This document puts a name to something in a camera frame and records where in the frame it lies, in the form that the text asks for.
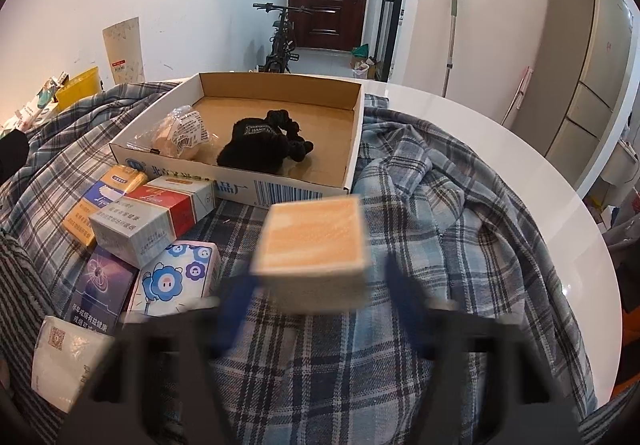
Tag beige refrigerator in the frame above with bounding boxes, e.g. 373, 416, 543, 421
511, 0, 634, 185

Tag black fuzzy pouch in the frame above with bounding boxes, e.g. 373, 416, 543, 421
216, 109, 314, 175

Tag small beige square box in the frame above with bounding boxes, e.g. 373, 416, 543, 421
250, 194, 371, 315

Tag white red medicine box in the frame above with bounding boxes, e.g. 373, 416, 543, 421
90, 176, 215, 269

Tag black bicycle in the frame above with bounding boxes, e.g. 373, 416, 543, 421
252, 3, 314, 73

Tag blue flower tissue pack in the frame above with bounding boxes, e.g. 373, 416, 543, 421
126, 240, 220, 317

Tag pink broom and dustpan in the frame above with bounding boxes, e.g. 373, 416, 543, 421
501, 66, 533, 128

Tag bagged beige roll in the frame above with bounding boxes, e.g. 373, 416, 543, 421
127, 106, 218, 161

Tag open cardboard tray box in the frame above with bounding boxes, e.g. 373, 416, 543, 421
110, 72, 364, 209

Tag dark purple box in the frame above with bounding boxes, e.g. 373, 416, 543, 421
64, 247, 139, 335

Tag yellow plastic bin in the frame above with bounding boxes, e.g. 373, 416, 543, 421
55, 67, 103, 112

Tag blue plaid shirt cloth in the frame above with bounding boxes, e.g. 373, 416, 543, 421
1, 83, 597, 444

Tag boxes on hallway floor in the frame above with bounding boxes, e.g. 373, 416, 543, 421
350, 44, 382, 80

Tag white tissue pack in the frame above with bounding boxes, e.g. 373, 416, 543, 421
32, 316, 114, 413

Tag white tall tumbler cup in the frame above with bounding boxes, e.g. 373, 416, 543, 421
102, 17, 145, 85

